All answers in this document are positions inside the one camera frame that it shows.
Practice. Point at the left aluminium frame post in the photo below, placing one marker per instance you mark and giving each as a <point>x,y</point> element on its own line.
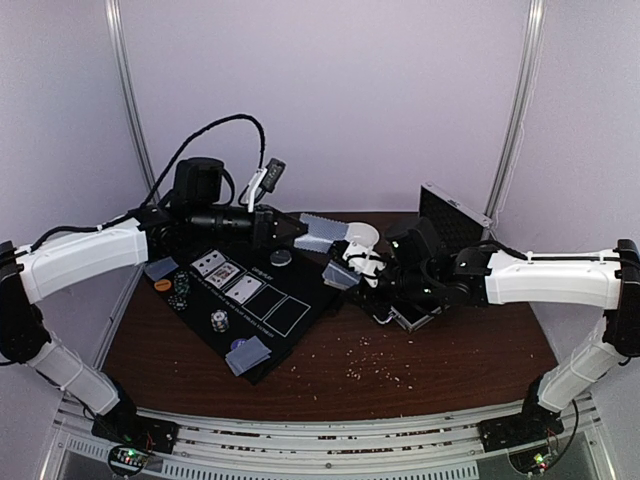
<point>118,42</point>

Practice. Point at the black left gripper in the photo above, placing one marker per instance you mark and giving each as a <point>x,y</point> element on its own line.
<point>264,223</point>

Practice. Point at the black poker table mat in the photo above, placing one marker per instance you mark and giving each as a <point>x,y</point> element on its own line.
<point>291,299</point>

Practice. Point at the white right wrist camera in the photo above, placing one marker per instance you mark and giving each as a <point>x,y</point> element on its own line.
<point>364,261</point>

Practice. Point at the poker chip stack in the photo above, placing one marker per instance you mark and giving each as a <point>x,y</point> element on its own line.
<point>219,321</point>
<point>181,283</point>

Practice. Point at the orange big blind button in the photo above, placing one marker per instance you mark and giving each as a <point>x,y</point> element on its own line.
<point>163,285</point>

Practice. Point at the dealt card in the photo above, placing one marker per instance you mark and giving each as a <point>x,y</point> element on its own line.
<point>247,356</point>
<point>158,269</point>

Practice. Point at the grey playing card deck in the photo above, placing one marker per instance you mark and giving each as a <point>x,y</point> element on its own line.
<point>339,277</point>

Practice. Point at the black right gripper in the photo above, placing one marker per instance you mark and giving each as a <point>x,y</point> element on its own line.
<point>400,272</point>

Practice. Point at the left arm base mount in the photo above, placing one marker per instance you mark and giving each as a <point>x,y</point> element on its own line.
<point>147,434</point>

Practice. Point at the aluminium poker chip case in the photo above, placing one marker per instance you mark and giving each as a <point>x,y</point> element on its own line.
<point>445,220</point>

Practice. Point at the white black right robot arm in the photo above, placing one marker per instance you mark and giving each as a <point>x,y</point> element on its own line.
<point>607,279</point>

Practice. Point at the clear grey dealer button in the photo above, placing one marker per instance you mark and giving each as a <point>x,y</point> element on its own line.
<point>280,257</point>

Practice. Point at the right aluminium frame post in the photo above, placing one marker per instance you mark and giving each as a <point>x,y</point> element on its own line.
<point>524,91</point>

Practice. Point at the face-up community card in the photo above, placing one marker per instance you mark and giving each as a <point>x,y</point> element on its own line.
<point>244,289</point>
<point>208,263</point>
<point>223,274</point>

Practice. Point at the aluminium front rail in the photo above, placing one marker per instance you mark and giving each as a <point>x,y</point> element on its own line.
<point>438,446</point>

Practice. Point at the white orange bowl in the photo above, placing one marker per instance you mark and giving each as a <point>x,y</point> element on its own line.
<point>362,234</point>

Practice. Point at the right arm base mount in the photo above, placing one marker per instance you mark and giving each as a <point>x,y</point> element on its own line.
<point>515,430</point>

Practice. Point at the aluminium frame post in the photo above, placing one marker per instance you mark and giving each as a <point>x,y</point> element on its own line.
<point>118,42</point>
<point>524,91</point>

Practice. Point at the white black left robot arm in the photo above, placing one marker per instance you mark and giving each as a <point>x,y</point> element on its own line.
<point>74,270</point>

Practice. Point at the purple small blind button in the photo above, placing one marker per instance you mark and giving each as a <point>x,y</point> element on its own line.
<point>237,343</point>

